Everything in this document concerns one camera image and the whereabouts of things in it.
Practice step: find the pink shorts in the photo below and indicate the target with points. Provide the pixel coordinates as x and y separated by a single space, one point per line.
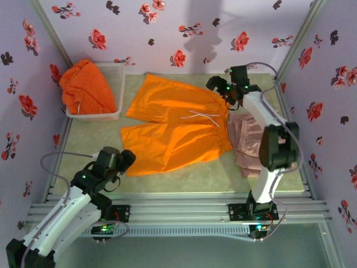
245 134

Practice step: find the light orange shorts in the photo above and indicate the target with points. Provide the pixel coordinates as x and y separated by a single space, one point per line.
173 134

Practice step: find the dark orange shorts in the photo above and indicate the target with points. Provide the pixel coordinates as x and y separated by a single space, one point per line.
83 86

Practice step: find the right circuit board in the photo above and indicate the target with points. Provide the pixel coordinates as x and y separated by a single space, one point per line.
259 227

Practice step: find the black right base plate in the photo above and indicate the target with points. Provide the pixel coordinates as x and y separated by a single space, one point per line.
237 212

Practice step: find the white plastic basket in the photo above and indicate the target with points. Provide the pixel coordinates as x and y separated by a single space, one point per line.
114 72

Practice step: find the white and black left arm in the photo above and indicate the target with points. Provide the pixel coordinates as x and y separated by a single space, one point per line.
64 215

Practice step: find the aluminium corner post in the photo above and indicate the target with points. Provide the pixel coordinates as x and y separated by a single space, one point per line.
301 36
53 33

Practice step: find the circuit board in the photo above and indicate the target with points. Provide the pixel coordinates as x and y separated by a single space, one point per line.
259 227
103 229

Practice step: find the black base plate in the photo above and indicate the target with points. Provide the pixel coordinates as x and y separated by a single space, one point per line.
237 212
124 213

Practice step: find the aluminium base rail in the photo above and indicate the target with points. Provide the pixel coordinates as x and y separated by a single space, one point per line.
181 209

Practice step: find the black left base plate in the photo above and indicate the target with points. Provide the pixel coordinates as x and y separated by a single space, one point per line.
124 213

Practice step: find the left circuit board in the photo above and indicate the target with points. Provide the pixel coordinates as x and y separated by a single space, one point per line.
103 229

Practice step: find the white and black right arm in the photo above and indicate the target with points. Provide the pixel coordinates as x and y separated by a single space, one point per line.
262 111

